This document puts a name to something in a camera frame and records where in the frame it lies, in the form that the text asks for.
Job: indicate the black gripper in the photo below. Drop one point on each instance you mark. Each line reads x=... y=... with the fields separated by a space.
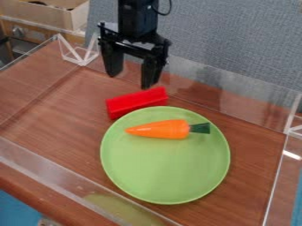
x=150 y=46

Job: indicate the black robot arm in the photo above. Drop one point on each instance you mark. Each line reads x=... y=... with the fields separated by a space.
x=138 y=18

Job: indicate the orange toy carrot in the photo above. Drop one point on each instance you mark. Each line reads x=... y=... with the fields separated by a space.
x=169 y=129

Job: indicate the green plate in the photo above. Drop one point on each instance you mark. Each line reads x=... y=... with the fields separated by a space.
x=165 y=171

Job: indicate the red block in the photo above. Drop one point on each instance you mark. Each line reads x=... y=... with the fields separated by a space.
x=129 y=102

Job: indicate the cardboard box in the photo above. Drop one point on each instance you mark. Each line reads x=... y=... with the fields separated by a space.
x=64 y=14

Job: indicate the wooden shelf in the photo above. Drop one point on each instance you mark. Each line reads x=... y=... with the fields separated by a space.
x=28 y=31

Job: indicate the clear acrylic corner bracket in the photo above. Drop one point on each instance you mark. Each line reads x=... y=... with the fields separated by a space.
x=75 y=54

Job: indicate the clear acrylic tray wall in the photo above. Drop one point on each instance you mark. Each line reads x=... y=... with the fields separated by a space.
x=54 y=121

